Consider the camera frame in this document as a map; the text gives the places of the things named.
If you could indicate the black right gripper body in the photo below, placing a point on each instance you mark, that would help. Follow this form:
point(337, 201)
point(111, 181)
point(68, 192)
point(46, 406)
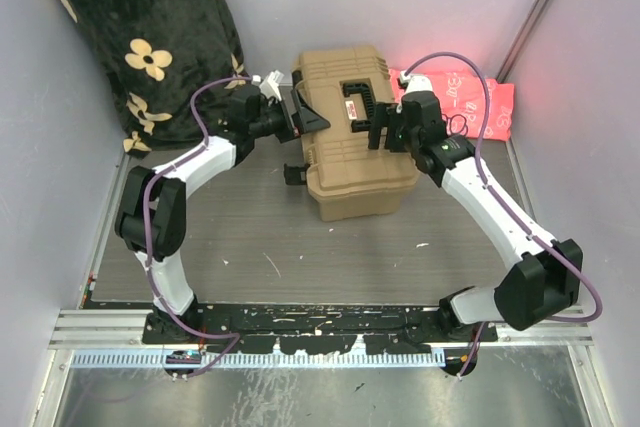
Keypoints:
point(387, 118)

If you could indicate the white slotted cable duct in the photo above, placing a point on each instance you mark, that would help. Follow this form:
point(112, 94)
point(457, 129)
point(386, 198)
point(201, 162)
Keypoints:
point(189, 359)

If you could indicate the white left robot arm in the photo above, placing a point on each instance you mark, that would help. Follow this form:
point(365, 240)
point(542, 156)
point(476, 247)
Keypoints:
point(152, 214)

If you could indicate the black floral plush blanket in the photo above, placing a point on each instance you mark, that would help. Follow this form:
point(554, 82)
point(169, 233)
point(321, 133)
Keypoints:
point(172, 65)

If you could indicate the pink printed cloth bag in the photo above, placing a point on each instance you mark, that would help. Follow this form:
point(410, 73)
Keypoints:
point(462, 104)

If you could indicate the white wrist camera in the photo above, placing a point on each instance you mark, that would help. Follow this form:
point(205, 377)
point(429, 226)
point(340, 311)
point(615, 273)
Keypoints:
point(269, 85)
point(415, 88)

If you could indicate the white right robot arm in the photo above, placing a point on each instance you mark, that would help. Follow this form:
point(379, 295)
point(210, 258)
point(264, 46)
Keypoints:
point(541, 278)

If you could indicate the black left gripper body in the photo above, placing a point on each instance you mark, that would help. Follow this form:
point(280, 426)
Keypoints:
point(282, 123)

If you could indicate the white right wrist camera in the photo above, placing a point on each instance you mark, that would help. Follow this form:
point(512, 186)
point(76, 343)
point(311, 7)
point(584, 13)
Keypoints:
point(415, 88)

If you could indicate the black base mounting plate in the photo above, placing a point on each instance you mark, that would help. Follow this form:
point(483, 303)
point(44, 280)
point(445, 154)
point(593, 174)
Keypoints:
point(311, 329)

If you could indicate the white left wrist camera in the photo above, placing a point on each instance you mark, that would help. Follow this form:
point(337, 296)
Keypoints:
point(269, 85)

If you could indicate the tan plastic tool case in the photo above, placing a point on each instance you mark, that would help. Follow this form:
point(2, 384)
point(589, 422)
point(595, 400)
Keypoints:
point(345, 177)

